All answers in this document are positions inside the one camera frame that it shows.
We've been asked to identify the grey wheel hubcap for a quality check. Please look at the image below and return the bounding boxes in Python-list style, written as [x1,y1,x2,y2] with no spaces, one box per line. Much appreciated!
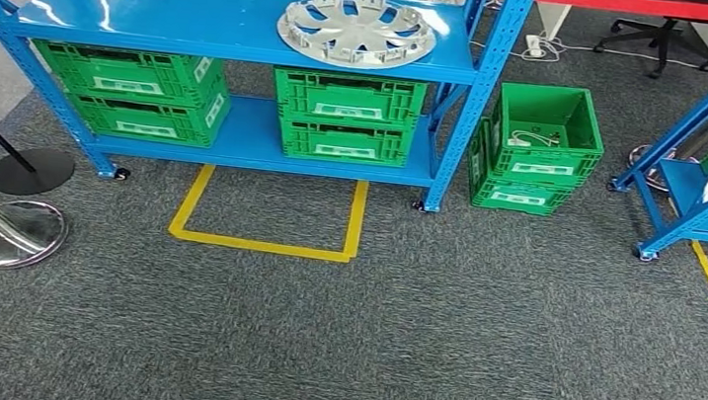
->
[272,0,443,79]

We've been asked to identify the blue metal shelf rack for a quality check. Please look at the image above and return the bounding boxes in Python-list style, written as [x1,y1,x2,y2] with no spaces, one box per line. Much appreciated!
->
[598,2,708,271]
[0,0,543,225]

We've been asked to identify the black office chair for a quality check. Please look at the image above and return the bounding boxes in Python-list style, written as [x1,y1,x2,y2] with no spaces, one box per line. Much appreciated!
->
[589,0,708,86]

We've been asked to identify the yellow tape square outline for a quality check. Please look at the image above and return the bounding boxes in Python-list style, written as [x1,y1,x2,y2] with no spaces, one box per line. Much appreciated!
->
[165,159,372,268]

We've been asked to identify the white floor cable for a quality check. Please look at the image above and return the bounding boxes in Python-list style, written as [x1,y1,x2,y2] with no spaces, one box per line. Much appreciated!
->
[466,24,708,83]

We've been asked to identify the black barrier stanchion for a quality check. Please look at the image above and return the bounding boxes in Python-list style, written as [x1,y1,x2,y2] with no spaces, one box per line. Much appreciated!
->
[0,86,85,204]

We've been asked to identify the chrome barrier stanchion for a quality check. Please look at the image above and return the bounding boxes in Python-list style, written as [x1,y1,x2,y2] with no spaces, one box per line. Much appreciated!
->
[622,139,703,199]
[0,163,76,278]

